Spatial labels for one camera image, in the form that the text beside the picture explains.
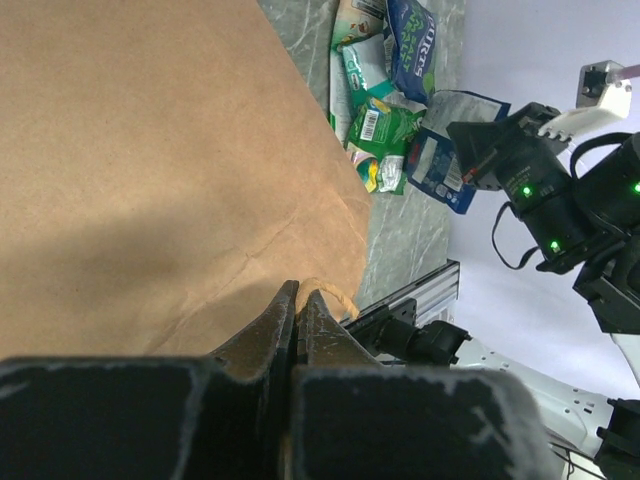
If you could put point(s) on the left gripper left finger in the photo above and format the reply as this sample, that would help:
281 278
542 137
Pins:
213 416

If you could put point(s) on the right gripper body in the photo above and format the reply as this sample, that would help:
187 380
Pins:
541 192

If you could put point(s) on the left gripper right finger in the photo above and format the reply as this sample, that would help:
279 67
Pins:
366 421

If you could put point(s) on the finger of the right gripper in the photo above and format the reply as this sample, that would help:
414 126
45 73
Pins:
488 148

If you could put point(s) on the blue Burts spicy bag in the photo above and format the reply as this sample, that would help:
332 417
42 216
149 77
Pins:
431 165

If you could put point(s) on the green snack bag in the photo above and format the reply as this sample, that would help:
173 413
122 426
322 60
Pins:
378 142

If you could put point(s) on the blue Burts chips bag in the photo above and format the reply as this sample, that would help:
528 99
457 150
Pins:
410 34

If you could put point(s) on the teal snack packet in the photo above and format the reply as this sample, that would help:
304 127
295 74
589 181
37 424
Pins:
366 70

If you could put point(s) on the brown paper bag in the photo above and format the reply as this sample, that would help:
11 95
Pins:
164 169

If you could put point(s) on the green Cheetos chips bag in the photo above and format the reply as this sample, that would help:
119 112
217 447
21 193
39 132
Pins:
357 25

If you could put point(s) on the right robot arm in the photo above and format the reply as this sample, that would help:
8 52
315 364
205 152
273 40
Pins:
576 189

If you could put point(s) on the aluminium rail frame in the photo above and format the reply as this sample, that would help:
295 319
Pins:
411 325

